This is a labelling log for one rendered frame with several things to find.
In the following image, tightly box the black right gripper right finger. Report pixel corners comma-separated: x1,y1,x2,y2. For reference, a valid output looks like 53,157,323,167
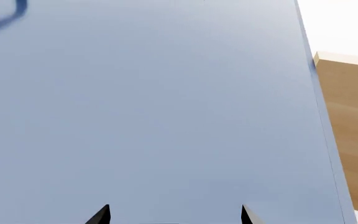
241,204,265,224

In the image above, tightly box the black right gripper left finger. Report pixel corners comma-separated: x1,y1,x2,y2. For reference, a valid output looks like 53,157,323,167
85,203,111,224

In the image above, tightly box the blue cabinet door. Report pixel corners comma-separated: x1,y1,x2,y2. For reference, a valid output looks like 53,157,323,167
0,0,358,224

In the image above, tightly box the light wooden cabinet body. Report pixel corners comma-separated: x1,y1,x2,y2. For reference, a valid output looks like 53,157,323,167
312,50,358,215

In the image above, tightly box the dark blue door handle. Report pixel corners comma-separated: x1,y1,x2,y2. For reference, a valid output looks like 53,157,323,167
0,0,28,38

